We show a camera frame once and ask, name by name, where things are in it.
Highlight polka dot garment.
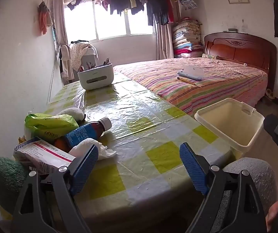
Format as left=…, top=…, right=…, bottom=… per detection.
left=69, top=40, right=98, bottom=71

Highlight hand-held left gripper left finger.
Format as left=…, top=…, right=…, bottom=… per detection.
left=11, top=144, right=99, bottom=233

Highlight cream plastic bin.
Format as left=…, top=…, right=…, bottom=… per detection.
left=194, top=98, right=265, bottom=159

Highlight beige curtain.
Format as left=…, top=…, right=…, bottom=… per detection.
left=156, top=22, right=174, bottom=60
left=53, top=0, right=69, bottom=54

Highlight checked plastic tablecloth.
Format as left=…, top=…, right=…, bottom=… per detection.
left=44, top=71, right=236, bottom=233

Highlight green snack bag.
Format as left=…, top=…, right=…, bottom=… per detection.
left=24, top=113, right=79, bottom=140

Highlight white air cooler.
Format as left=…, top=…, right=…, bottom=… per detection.
left=82, top=46, right=99, bottom=71

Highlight pink and white medicine box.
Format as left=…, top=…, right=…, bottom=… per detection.
left=13, top=137, right=77, bottom=175

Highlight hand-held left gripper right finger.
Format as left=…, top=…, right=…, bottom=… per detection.
left=180, top=143, right=267, bottom=233

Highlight green plush toy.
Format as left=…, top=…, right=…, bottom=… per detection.
left=0, top=157, right=30, bottom=221

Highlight white hanging garment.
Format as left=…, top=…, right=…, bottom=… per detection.
left=59, top=45, right=72, bottom=80

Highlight stack of folded quilts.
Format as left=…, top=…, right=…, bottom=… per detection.
left=172, top=17, right=204, bottom=58

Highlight floral hanging cloth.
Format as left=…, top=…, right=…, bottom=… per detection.
left=180, top=0, right=198, bottom=10

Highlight orange cloth on hook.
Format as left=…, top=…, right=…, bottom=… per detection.
left=38, top=1, right=54, bottom=36

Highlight white tissue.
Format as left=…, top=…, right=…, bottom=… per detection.
left=68, top=138, right=117, bottom=161

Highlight white desk organizer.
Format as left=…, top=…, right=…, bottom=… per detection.
left=77, top=58, right=115, bottom=91

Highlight window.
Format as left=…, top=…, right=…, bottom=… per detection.
left=64, top=0, right=157, bottom=40

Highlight wooden headboard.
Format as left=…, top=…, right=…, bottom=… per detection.
left=203, top=32, right=278, bottom=90

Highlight brown bottle with blue label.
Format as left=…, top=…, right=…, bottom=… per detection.
left=54, top=117, right=112, bottom=151

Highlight bed with striped sheet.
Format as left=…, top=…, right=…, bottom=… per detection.
left=113, top=58, right=268, bottom=117

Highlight white plush toy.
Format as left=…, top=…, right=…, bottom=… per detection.
left=56, top=107, right=86, bottom=122

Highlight wooden pen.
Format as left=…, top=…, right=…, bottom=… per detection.
left=177, top=77, right=198, bottom=86

